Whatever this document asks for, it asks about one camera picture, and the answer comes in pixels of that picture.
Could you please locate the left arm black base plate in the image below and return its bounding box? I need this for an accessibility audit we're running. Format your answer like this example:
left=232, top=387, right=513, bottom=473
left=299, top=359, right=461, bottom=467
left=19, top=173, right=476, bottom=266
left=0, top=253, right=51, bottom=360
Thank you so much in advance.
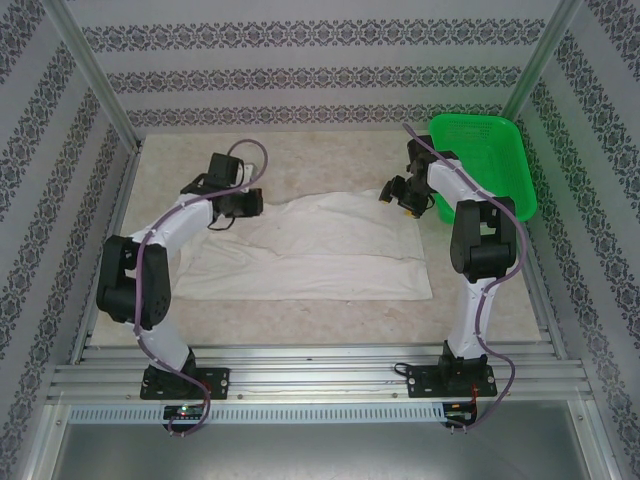
left=139, top=367, right=231, bottom=401

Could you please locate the white t-shirt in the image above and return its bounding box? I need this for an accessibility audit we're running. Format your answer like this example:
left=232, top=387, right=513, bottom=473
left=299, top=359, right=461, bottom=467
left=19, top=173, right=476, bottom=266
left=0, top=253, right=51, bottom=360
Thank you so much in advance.
left=175, top=188, right=434, bottom=302

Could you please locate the grey sheet metal tray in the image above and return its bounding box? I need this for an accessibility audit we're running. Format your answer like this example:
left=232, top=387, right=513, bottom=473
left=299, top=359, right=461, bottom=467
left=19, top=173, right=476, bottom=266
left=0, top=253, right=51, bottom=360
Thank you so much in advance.
left=29, top=403, right=619, bottom=480

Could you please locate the aluminium mounting rail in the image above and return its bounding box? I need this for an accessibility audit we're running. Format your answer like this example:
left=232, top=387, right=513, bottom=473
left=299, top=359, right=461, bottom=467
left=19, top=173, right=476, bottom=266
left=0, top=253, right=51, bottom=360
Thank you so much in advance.
left=47, top=342, right=594, bottom=405

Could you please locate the slotted grey cable duct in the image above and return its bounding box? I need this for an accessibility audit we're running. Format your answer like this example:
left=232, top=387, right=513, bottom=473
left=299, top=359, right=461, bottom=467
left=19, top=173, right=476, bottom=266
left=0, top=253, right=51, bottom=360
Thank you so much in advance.
left=69, top=403, right=447, bottom=425

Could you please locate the left controller board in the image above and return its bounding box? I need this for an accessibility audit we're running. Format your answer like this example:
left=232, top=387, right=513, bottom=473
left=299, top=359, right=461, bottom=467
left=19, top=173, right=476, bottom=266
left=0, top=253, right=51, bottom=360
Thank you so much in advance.
left=163, top=404, right=207, bottom=420

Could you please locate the aluminium frame post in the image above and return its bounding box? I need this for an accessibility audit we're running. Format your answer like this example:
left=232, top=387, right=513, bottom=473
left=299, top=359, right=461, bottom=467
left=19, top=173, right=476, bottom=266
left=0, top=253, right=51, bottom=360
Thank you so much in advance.
left=42, top=0, right=142, bottom=151
left=502, top=0, right=586, bottom=119

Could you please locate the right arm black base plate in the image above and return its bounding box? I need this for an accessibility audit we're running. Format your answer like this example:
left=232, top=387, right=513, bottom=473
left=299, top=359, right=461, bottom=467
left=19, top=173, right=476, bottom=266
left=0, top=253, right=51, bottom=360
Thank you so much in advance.
left=407, top=362, right=497, bottom=400

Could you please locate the green plastic basket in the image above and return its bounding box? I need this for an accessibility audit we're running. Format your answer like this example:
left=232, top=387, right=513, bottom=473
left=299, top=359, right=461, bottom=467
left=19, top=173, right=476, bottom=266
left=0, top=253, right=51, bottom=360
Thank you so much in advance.
left=428, top=113, right=539, bottom=225

